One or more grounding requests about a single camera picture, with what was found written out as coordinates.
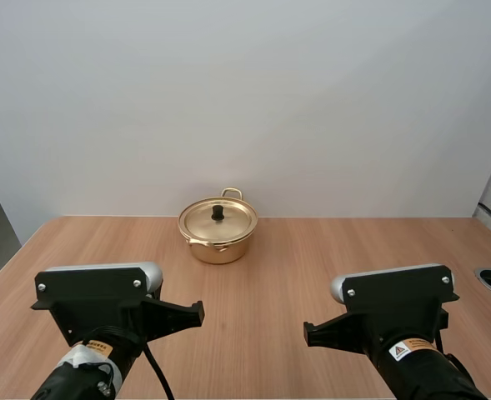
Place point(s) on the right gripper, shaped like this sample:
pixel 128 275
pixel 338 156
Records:
pixel 337 331

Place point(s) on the gold lid with black knob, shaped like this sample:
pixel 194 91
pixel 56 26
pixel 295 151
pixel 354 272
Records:
pixel 232 225

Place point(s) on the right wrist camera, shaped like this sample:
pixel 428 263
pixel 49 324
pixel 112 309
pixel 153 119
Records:
pixel 395 291

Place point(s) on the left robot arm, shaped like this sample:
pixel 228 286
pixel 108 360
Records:
pixel 82 371

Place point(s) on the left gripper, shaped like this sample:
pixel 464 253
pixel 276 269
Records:
pixel 170 316

